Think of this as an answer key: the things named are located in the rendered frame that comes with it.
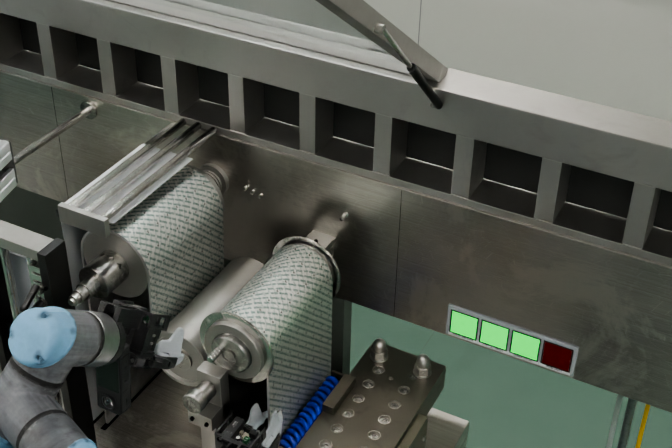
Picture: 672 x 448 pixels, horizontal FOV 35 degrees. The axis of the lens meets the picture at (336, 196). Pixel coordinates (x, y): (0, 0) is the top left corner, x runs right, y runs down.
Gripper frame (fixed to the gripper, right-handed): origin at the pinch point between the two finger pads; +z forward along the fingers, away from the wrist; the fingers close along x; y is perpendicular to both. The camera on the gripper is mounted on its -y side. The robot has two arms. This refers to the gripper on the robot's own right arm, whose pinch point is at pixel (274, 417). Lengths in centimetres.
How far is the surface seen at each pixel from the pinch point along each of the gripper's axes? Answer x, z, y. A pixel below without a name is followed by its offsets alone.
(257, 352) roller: 1.0, -3.5, 18.1
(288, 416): -0.2, 4.5, -3.6
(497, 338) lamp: -30.7, 29.3, 9.1
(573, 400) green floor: -28, 144, -109
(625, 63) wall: -3, 263, -44
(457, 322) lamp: -22.7, 29.3, 9.7
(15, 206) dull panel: 88, 30, -1
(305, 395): -0.2, 11.0, -3.9
